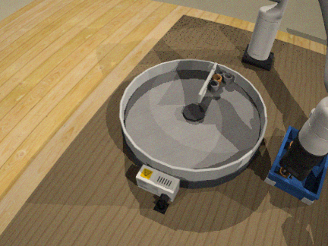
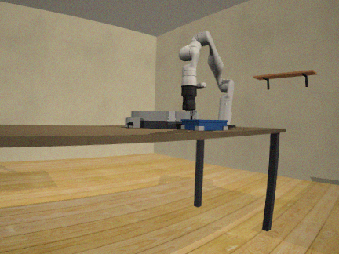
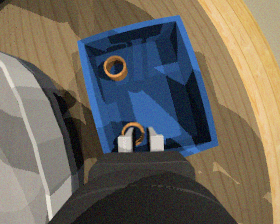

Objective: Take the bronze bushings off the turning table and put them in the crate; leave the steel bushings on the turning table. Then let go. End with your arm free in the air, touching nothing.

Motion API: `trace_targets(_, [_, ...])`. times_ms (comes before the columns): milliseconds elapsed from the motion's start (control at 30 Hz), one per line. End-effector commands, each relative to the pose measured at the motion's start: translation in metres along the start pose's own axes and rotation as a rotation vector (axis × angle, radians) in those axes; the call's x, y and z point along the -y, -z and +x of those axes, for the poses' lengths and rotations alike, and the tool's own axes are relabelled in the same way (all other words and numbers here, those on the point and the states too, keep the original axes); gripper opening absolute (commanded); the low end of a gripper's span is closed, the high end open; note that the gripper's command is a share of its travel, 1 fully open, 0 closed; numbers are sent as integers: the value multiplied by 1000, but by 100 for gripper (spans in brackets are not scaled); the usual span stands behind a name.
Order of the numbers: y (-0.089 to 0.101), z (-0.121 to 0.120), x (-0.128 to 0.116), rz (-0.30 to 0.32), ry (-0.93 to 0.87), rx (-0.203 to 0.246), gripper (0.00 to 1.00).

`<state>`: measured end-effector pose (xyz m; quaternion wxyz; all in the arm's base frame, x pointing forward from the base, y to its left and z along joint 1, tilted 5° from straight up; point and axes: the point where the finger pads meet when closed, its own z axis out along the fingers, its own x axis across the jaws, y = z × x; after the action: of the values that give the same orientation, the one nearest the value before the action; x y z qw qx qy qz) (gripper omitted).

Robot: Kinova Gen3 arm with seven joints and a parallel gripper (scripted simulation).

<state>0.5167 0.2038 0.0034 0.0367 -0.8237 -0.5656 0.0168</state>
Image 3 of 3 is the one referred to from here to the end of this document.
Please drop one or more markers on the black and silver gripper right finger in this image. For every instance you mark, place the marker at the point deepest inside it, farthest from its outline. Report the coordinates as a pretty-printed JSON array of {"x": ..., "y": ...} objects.
[{"x": 155, "y": 142}]

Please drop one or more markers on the bronze bushing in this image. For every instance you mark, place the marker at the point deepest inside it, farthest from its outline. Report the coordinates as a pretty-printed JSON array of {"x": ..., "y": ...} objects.
[
  {"x": 139, "y": 140},
  {"x": 112, "y": 61}
]

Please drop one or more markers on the blue crate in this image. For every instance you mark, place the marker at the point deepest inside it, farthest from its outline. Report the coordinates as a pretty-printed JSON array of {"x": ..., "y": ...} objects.
[{"x": 163, "y": 89}]

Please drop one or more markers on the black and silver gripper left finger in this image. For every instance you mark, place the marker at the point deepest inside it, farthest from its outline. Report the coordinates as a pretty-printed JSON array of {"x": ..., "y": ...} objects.
[{"x": 127, "y": 143}]

